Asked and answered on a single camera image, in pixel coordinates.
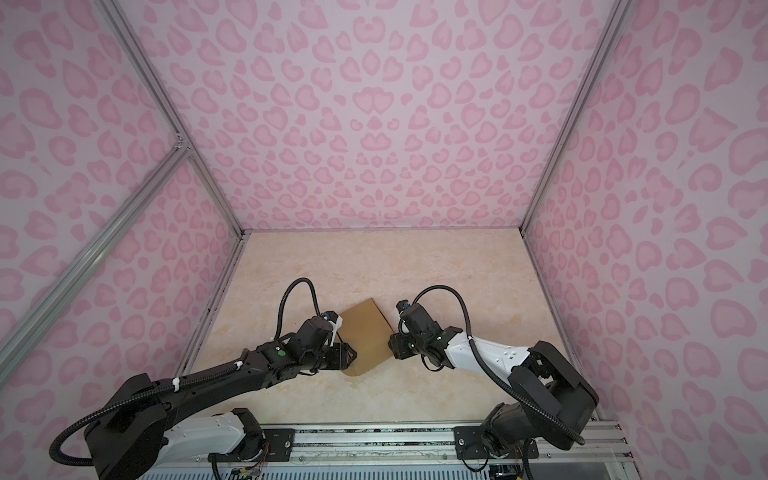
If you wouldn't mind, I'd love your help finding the brown cardboard box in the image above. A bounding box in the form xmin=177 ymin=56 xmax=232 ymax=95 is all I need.
xmin=339 ymin=298 xmax=394 ymax=377

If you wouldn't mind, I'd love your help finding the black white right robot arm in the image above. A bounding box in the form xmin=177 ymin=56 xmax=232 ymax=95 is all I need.
xmin=388 ymin=300 xmax=599 ymax=458

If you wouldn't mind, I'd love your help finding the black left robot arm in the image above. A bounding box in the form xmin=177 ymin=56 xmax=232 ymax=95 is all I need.
xmin=84 ymin=312 xmax=357 ymax=479

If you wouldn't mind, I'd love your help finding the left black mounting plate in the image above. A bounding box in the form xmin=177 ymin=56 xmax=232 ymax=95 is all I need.
xmin=207 ymin=428 xmax=295 ymax=463

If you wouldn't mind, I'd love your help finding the black mounting plate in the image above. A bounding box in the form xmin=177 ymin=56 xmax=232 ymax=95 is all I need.
xmin=207 ymin=428 xmax=295 ymax=463
xmin=452 ymin=425 xmax=524 ymax=461

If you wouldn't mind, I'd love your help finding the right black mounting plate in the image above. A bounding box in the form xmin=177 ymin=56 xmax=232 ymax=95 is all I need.
xmin=452 ymin=425 xmax=524 ymax=461

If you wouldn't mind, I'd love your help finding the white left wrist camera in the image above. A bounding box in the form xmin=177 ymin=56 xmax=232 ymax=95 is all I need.
xmin=321 ymin=311 xmax=343 ymax=346

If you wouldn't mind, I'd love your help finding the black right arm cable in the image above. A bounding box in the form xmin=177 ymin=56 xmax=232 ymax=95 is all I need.
xmin=410 ymin=284 xmax=586 ymax=446

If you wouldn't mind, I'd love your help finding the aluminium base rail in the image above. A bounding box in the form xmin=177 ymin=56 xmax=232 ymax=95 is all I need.
xmin=146 ymin=421 xmax=639 ymax=479

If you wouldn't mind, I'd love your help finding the left aluminium frame strut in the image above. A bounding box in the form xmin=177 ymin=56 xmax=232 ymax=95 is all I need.
xmin=1 ymin=141 xmax=189 ymax=385

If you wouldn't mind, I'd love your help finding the back left aluminium post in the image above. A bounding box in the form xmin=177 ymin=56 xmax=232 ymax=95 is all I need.
xmin=94 ymin=0 xmax=245 ymax=239

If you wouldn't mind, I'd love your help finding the aluminium post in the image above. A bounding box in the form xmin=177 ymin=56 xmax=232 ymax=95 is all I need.
xmin=519 ymin=0 xmax=636 ymax=238
xmin=94 ymin=0 xmax=245 ymax=239

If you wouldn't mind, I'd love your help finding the back right aluminium post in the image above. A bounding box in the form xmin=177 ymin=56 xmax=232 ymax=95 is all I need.
xmin=519 ymin=0 xmax=636 ymax=238

